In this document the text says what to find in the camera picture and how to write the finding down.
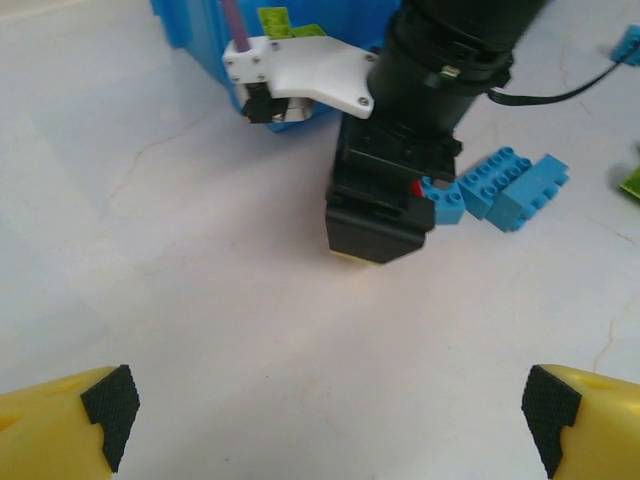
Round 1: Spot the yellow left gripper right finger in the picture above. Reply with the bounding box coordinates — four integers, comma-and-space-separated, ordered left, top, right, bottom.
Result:
520, 363, 640, 480

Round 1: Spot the thin black cable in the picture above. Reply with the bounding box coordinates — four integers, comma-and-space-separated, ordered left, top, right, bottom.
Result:
487, 59, 626, 107

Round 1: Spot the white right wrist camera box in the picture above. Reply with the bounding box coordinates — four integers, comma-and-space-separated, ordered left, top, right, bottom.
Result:
222, 35, 380, 127

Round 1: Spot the blue three-compartment plastic bin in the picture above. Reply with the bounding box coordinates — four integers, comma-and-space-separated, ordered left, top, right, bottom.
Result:
149, 0, 401, 134

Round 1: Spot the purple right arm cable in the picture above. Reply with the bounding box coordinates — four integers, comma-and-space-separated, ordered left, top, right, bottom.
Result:
219, 0, 251, 52

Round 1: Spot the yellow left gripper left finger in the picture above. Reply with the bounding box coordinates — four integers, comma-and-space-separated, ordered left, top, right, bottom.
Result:
0, 363, 142, 480

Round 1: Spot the long narrow blue lego brick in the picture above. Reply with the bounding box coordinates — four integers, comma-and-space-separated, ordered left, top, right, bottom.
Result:
485, 153, 572, 234

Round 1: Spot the blue arch lego brick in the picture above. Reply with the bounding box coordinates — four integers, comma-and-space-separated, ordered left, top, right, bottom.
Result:
421, 175, 470, 227

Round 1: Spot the green lego piece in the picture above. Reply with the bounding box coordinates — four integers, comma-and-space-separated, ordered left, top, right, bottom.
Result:
618, 165, 640, 202

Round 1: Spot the blue eight-stud lego brick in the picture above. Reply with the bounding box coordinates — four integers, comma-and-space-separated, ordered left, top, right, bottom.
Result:
458, 145, 534, 221

